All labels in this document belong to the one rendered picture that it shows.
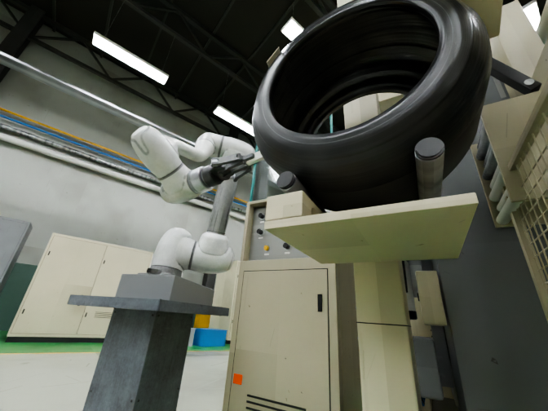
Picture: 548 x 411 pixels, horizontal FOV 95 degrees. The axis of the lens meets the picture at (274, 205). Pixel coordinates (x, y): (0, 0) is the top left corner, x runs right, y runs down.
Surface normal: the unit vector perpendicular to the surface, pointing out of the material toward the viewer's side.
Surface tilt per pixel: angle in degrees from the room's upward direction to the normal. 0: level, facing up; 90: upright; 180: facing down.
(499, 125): 90
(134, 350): 90
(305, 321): 90
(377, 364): 90
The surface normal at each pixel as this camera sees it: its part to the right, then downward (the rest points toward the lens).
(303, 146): -0.55, -0.22
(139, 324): -0.35, -0.41
